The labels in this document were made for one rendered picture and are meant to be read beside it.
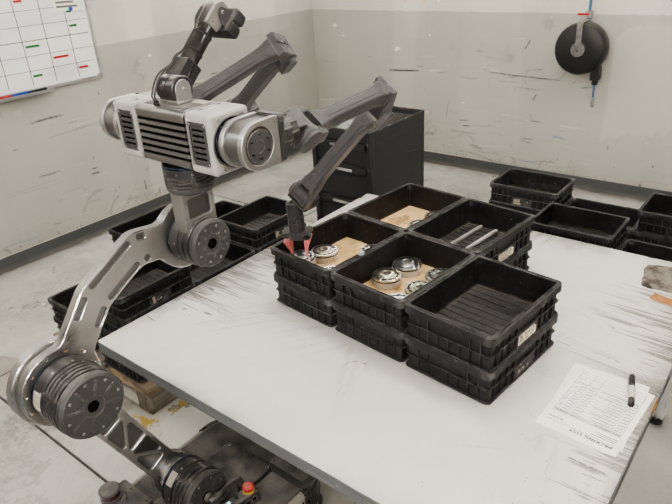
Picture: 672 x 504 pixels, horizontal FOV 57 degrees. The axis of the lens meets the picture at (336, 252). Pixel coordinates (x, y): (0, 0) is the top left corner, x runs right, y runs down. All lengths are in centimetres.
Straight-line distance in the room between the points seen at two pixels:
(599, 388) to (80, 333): 143
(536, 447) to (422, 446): 29
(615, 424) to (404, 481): 59
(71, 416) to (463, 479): 95
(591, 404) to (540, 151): 371
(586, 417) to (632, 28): 360
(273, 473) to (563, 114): 382
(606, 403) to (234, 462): 124
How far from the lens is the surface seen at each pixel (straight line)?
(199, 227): 172
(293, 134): 158
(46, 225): 479
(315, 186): 201
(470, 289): 207
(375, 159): 364
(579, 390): 191
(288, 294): 220
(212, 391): 191
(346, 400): 181
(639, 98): 506
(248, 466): 228
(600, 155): 523
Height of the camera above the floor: 187
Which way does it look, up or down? 27 degrees down
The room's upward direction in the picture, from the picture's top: 3 degrees counter-clockwise
